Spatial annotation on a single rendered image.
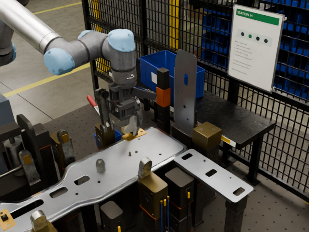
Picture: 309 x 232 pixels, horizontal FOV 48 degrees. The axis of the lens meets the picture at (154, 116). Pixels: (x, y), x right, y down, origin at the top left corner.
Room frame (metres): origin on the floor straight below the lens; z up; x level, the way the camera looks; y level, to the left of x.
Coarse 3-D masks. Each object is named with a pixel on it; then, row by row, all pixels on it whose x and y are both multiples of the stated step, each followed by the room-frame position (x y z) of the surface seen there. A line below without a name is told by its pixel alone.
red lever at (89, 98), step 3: (87, 96) 1.23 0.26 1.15; (90, 96) 1.23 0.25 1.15; (87, 99) 1.22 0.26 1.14; (90, 99) 1.21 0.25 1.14; (93, 99) 1.22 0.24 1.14; (90, 102) 1.21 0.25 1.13; (93, 102) 1.21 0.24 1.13; (93, 105) 1.20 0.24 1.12; (96, 105) 1.20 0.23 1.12; (93, 108) 1.20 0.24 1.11; (96, 108) 1.19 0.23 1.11; (96, 111) 1.18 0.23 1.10; (99, 114) 1.17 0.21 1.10; (99, 117) 1.17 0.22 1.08; (108, 123) 1.14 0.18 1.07; (108, 126) 1.13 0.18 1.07
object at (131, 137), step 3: (141, 129) 1.03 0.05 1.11; (132, 132) 1.00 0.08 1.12; (138, 132) 1.01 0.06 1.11; (141, 132) 1.01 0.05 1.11; (144, 132) 1.01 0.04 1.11; (123, 135) 0.99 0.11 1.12; (126, 135) 0.99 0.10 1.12; (129, 135) 0.99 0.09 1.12; (132, 135) 0.99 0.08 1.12; (138, 135) 0.99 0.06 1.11; (141, 135) 0.99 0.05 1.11; (126, 138) 0.98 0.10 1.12; (129, 138) 0.98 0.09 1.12; (132, 138) 0.98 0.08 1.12; (135, 138) 0.98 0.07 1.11
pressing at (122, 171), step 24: (120, 144) 1.10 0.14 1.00; (144, 144) 1.10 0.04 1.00; (168, 144) 1.09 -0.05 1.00; (72, 168) 0.96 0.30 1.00; (120, 168) 0.96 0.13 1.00; (48, 192) 0.85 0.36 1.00; (72, 192) 0.84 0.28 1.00; (96, 192) 0.84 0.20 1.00; (24, 216) 0.75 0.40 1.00; (48, 216) 0.74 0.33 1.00
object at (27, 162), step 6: (24, 150) 0.95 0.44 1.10; (18, 156) 0.94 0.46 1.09; (24, 156) 0.93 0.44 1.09; (30, 156) 0.94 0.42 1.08; (24, 162) 0.92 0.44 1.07; (30, 162) 0.93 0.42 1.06; (24, 168) 0.91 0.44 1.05; (30, 168) 0.92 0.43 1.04; (30, 174) 0.92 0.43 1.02; (36, 174) 0.93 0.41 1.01; (30, 180) 0.91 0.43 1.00
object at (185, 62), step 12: (180, 60) 1.21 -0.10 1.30; (192, 60) 1.16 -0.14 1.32; (180, 72) 1.21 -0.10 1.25; (192, 72) 1.16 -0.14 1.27; (180, 84) 1.21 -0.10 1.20; (192, 84) 1.16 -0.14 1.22; (180, 96) 1.20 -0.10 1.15; (192, 96) 1.15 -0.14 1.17; (180, 108) 1.20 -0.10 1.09; (192, 108) 1.15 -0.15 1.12; (180, 120) 1.20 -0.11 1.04; (192, 120) 1.15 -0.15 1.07; (192, 132) 1.15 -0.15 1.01
